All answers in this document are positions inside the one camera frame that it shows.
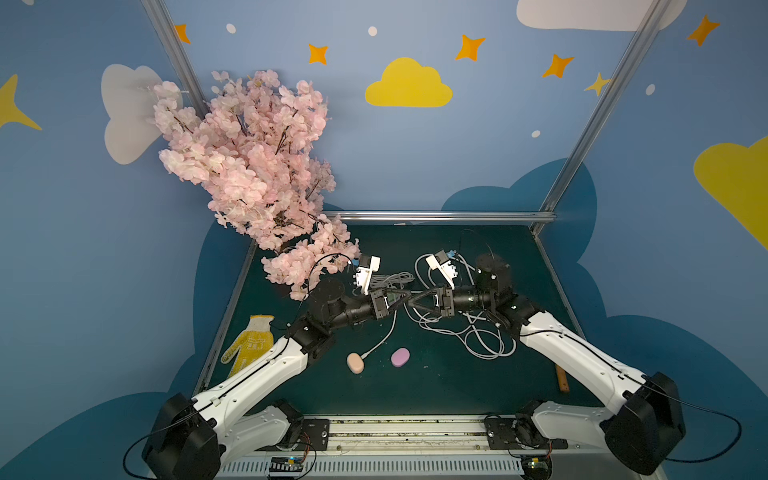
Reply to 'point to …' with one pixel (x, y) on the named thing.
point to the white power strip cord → (380, 282)
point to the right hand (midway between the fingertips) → (416, 301)
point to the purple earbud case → (400, 357)
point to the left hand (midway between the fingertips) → (413, 292)
